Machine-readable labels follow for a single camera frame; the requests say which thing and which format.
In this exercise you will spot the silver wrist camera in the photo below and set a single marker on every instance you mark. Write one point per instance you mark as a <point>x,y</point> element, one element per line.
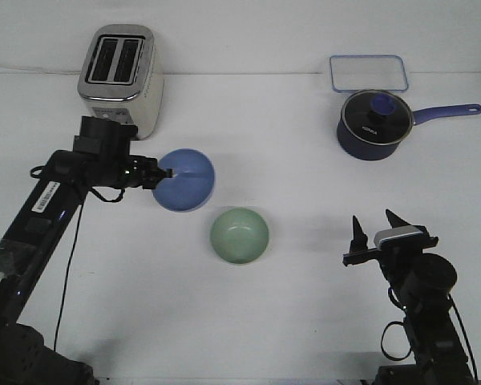
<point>387,237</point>

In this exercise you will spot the glass pot lid blue knob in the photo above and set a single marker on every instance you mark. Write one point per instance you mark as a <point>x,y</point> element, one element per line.
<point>377,117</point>

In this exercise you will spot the green bowl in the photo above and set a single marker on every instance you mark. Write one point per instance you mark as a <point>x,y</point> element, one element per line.
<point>239,236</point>

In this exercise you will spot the blue bowl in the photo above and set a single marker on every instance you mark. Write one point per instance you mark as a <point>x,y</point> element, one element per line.
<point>192,181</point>

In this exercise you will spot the dark blue saucepan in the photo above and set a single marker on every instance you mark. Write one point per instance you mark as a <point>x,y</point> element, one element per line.
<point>365,151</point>

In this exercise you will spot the silver two-slot toaster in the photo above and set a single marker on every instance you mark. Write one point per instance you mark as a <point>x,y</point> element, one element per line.
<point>122,78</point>

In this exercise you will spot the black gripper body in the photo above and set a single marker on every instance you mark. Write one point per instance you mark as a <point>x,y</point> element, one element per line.
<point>395,260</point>
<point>144,172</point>

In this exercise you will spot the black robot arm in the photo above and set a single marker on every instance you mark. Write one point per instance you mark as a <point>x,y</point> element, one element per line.
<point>420,284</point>
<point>100,157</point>

